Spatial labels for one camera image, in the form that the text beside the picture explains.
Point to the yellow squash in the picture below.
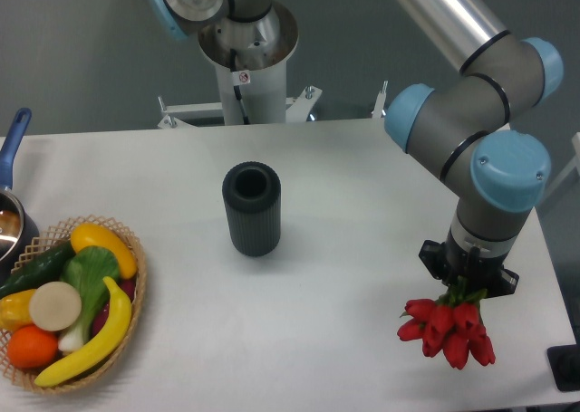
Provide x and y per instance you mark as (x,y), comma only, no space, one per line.
(91,234)

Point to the purple red vegetable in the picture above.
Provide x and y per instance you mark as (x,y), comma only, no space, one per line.
(128,286)

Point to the orange fruit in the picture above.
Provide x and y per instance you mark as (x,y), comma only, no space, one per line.
(31,348)

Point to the green cucumber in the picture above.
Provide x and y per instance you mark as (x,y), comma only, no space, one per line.
(44,268)

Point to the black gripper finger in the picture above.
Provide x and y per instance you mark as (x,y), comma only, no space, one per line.
(433,256)
(500,282)

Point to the blue handled saucepan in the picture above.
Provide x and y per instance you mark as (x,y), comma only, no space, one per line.
(17,228)

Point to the green bok choy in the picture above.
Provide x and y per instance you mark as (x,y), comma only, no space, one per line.
(85,273)

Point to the yellow bell pepper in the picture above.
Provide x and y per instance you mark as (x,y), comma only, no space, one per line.
(15,310)

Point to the black device at table edge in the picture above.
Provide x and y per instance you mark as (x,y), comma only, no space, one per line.
(564,364)

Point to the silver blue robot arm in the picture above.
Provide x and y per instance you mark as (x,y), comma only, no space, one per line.
(460,136)

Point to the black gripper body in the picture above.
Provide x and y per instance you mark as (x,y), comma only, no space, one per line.
(479,271)

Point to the white frame at right edge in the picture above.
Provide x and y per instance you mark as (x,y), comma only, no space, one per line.
(565,179)

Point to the dark grey ribbed vase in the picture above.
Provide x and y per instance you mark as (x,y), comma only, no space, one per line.
(252,197)

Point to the woven wicker basket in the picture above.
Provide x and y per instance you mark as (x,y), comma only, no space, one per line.
(48,239)

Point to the beige round radish slice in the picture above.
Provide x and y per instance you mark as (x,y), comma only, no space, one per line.
(55,306)

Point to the red tulip bouquet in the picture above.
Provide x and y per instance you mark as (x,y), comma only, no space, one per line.
(451,324)

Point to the yellow banana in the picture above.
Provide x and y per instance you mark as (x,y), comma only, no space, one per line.
(99,347)

